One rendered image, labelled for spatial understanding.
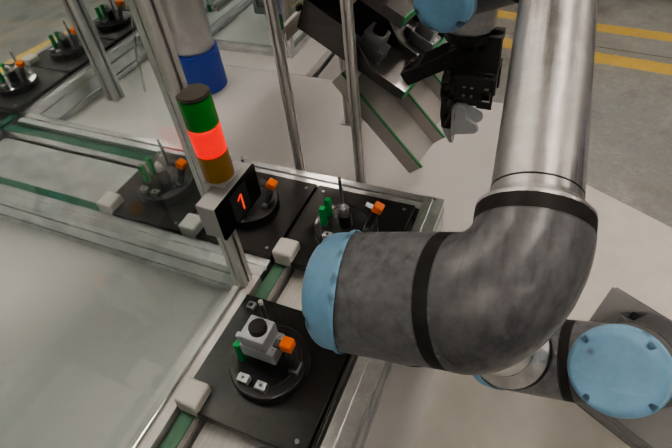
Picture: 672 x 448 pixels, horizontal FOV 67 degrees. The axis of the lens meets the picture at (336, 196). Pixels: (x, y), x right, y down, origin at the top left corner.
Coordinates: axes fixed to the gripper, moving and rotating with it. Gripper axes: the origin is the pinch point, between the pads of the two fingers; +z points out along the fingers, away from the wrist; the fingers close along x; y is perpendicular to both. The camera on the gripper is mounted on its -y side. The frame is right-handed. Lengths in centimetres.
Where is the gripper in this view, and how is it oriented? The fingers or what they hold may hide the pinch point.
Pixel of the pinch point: (447, 134)
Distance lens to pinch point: 92.4
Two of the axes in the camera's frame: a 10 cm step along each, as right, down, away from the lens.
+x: 3.9, -6.5, 6.5
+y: 9.2, 2.0, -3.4
